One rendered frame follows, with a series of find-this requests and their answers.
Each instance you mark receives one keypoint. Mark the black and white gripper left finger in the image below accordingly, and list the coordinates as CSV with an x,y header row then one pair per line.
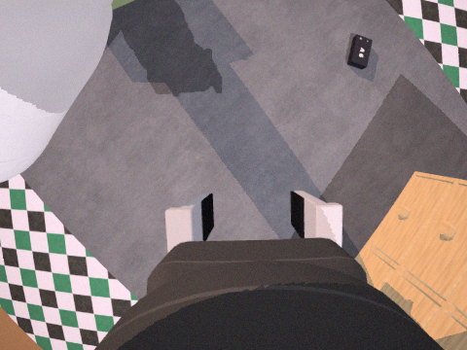
x,y
191,222

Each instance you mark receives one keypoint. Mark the black 9v battery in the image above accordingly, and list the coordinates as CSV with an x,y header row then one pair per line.
x,y
359,52

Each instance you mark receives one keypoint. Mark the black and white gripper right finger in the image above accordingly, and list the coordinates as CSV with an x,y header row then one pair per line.
x,y
312,217

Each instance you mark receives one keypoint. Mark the light wooden chest of drawers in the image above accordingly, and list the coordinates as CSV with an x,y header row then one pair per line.
x,y
447,306

